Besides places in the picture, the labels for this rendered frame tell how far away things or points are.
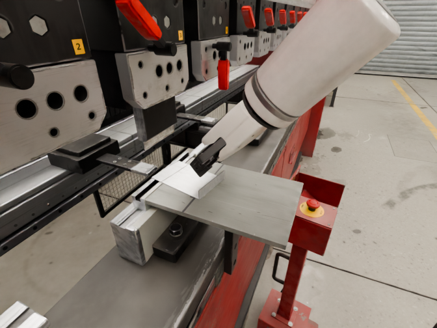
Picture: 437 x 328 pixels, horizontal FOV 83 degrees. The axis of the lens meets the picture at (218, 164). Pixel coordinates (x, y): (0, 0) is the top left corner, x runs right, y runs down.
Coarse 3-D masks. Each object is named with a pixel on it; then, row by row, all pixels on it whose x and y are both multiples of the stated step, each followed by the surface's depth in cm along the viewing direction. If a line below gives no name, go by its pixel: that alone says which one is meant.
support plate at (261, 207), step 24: (216, 168) 56; (168, 192) 48; (216, 192) 48; (240, 192) 48; (264, 192) 48; (288, 192) 48; (192, 216) 43; (216, 216) 42; (240, 216) 42; (264, 216) 42; (288, 216) 42; (264, 240) 38
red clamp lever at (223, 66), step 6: (222, 42) 51; (228, 42) 50; (216, 48) 52; (222, 48) 51; (228, 48) 50; (222, 54) 52; (222, 60) 52; (222, 66) 52; (228, 66) 53; (222, 72) 53; (228, 72) 54; (222, 78) 54; (228, 78) 54; (222, 84) 54; (228, 84) 55
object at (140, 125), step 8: (160, 104) 46; (168, 104) 48; (136, 112) 42; (144, 112) 42; (152, 112) 44; (160, 112) 46; (168, 112) 49; (136, 120) 43; (144, 120) 43; (152, 120) 45; (160, 120) 47; (168, 120) 49; (176, 120) 52; (144, 128) 43; (152, 128) 45; (160, 128) 47; (168, 128) 51; (144, 136) 44; (152, 136) 46; (160, 136) 49; (144, 144) 45; (152, 144) 48
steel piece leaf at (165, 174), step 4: (176, 164) 57; (180, 164) 57; (184, 164) 57; (168, 168) 56; (172, 168) 56; (176, 168) 56; (180, 168) 56; (160, 172) 54; (164, 172) 54; (168, 172) 54; (172, 172) 54; (152, 176) 53; (156, 176) 53; (160, 176) 53; (164, 176) 53; (168, 176) 53; (160, 180) 51
